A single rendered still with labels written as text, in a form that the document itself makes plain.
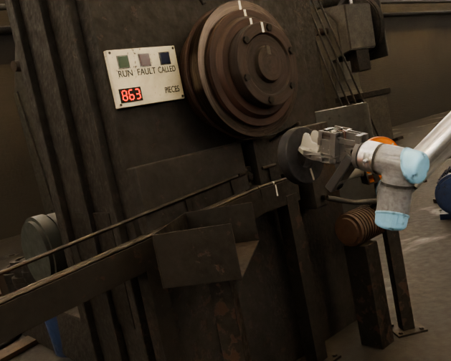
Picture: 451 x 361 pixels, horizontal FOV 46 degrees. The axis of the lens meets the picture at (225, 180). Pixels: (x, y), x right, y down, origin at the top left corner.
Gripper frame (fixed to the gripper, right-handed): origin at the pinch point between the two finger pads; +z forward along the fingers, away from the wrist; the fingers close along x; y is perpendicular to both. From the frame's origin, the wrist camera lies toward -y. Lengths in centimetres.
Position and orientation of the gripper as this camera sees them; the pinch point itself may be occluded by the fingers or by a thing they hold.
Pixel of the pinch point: (300, 148)
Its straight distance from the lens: 146.6
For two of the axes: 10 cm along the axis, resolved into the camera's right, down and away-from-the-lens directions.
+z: -6.8, -2.2, 7.0
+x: -7.4, 2.4, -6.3
